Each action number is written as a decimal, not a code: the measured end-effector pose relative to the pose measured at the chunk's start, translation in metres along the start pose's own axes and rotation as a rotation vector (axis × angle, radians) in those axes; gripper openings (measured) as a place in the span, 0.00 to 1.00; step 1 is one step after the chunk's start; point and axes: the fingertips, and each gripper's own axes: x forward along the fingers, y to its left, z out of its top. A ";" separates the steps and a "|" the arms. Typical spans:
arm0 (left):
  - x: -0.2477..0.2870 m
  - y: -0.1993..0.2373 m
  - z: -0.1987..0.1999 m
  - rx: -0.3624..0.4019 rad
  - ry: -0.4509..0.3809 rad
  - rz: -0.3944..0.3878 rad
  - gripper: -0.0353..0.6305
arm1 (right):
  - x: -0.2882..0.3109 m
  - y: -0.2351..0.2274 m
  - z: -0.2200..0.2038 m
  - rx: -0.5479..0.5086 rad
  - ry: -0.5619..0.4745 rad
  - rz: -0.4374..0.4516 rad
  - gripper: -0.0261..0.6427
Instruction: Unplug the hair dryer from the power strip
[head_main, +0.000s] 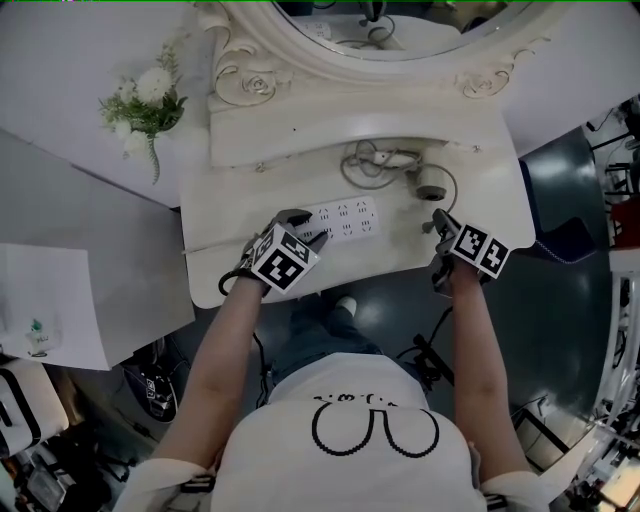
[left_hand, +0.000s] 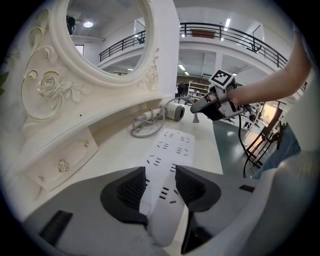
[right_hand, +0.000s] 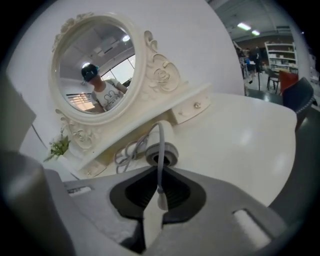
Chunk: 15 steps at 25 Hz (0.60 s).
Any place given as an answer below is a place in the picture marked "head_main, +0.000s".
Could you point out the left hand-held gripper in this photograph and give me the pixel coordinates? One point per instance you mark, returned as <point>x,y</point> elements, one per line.
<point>282,265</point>

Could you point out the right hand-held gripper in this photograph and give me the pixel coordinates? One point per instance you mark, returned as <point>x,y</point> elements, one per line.
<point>480,250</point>

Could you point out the white power strip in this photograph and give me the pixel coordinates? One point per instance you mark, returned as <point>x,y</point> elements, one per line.
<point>350,220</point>

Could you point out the person's left forearm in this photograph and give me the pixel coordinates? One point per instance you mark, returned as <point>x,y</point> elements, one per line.
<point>225,340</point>

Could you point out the person's right forearm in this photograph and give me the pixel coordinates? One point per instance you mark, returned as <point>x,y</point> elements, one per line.
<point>475,340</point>

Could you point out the white ornate dressing table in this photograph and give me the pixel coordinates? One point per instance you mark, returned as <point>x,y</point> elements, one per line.
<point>350,270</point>

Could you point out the person's right white shoe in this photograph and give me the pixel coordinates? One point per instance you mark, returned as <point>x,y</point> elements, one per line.
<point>346,304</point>

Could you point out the person's blue jeans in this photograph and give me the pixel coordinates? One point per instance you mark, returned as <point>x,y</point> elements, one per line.
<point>325,340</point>

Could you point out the white oval vanity mirror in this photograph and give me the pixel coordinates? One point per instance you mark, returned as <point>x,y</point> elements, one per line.
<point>350,120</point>

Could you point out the black hip-mounted device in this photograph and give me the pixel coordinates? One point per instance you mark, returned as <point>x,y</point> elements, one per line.
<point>430,360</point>

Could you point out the red chair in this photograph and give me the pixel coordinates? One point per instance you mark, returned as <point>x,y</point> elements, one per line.
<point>627,220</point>

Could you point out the white cabinet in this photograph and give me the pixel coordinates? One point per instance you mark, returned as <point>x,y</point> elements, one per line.
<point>100,240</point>

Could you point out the white and green flowers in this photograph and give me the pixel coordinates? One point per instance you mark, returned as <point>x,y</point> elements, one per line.
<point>152,82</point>

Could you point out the black oval bag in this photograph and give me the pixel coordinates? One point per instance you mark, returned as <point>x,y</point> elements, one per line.
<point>157,405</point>

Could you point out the person's white printed shirt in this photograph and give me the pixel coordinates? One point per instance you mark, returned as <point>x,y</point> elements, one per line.
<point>350,475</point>

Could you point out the white seat with black trim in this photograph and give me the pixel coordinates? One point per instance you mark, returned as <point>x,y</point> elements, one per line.
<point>30,400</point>

